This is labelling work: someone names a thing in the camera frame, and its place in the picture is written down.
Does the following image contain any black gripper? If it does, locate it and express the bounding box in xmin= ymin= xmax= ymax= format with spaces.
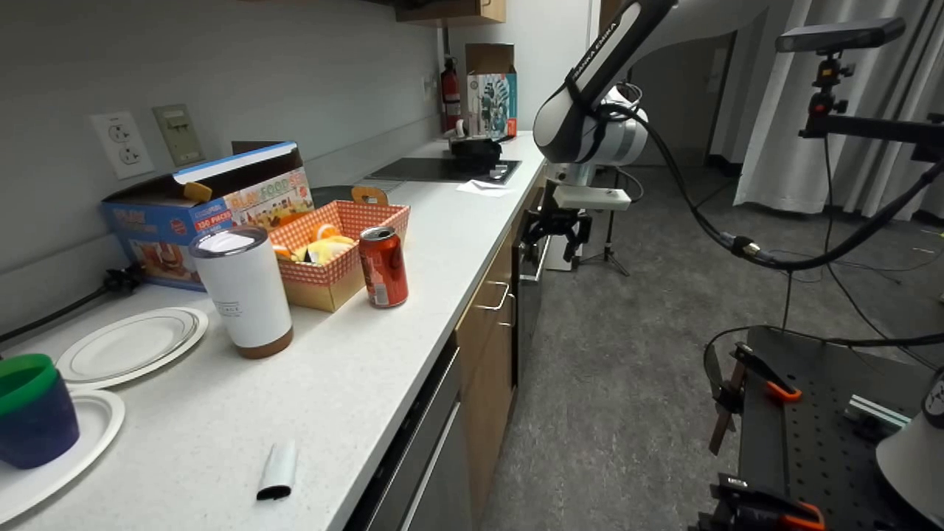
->
xmin=518 ymin=184 xmax=632 ymax=276

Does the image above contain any wooden top drawer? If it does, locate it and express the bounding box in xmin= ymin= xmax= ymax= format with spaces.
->
xmin=454 ymin=202 xmax=541 ymax=416

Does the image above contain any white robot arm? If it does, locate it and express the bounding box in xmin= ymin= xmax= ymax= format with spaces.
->
xmin=523 ymin=0 xmax=771 ymax=263

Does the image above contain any black pot on cooktop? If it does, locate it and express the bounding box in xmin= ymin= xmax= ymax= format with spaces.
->
xmin=449 ymin=140 xmax=502 ymax=168

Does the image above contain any black induction cooktop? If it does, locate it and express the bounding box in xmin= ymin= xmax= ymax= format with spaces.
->
xmin=368 ymin=159 xmax=518 ymax=184

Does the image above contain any tall cardboard box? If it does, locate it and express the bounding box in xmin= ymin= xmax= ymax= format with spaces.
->
xmin=465 ymin=44 xmax=517 ymax=140

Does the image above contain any red soda can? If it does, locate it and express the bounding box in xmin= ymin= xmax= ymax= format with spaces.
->
xmin=361 ymin=226 xmax=406 ymax=310

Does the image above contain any orange checkered cardboard tray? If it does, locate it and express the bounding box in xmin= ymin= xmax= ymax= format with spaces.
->
xmin=272 ymin=202 xmax=411 ymax=310

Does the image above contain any yellow toy in tray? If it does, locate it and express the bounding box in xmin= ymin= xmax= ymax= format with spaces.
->
xmin=293 ymin=226 xmax=353 ymax=265

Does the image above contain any stainless dishwasher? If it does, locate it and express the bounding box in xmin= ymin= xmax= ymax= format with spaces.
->
xmin=341 ymin=341 xmax=471 ymax=531

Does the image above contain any white tumbler with lid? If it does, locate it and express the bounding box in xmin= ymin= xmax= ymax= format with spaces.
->
xmin=192 ymin=227 xmax=293 ymax=361

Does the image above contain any black perforated table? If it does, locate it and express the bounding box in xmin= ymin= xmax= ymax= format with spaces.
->
xmin=722 ymin=329 xmax=940 ymax=531

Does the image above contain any small white marker tube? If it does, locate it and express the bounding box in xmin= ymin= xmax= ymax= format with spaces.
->
xmin=257 ymin=440 xmax=299 ymax=503

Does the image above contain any white curtain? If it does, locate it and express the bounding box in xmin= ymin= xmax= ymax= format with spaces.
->
xmin=735 ymin=0 xmax=944 ymax=218

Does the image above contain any blue colourful cardboard box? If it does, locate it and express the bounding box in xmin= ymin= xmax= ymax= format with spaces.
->
xmin=101 ymin=142 xmax=313 ymax=289

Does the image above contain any white empty plate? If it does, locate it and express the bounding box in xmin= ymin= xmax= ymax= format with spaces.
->
xmin=60 ymin=307 xmax=207 ymax=391

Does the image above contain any green and blue cup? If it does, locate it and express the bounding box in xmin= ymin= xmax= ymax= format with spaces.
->
xmin=0 ymin=354 xmax=79 ymax=470

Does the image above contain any white plate under cup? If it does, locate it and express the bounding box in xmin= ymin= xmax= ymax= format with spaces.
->
xmin=0 ymin=391 xmax=126 ymax=525

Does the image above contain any orange handled clamp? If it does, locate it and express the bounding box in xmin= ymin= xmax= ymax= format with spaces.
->
xmin=709 ymin=475 xmax=827 ymax=531
xmin=701 ymin=344 xmax=803 ymax=454

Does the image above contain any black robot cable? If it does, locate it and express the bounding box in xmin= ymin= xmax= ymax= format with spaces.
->
xmin=600 ymin=100 xmax=944 ymax=352

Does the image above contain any black camera on stand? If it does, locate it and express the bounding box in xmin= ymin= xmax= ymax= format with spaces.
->
xmin=777 ymin=15 xmax=944 ymax=165

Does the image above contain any beige wall switch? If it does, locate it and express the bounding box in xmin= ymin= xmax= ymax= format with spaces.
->
xmin=154 ymin=105 xmax=204 ymax=165

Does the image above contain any white wall outlet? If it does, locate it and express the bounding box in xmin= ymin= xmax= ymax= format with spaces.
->
xmin=91 ymin=114 xmax=154 ymax=178

